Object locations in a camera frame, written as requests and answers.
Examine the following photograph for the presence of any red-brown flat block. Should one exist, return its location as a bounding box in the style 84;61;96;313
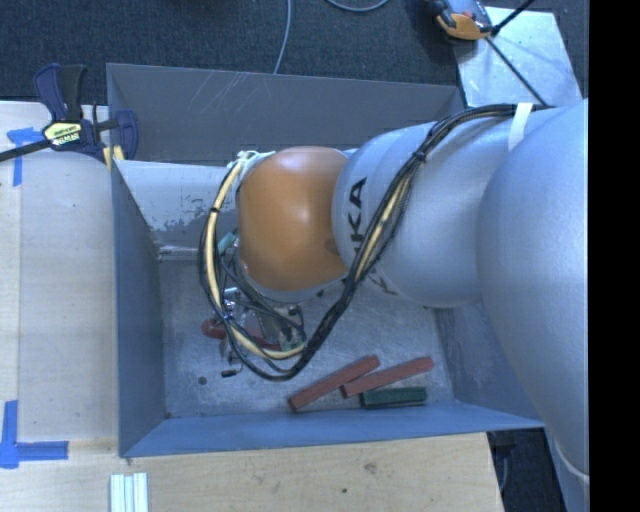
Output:
286;354;382;414
339;355;436;400
200;317;282;352

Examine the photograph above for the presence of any grey metal bin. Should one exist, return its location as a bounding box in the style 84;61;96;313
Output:
104;62;546;459

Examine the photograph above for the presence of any pale wood flat board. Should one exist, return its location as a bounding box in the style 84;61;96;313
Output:
17;149;122;442

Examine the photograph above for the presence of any black cylinder on white bracket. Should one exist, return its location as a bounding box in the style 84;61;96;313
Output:
220;349;247;379

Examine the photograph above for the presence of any dark green flat block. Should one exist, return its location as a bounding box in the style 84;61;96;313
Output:
358;385;429;411

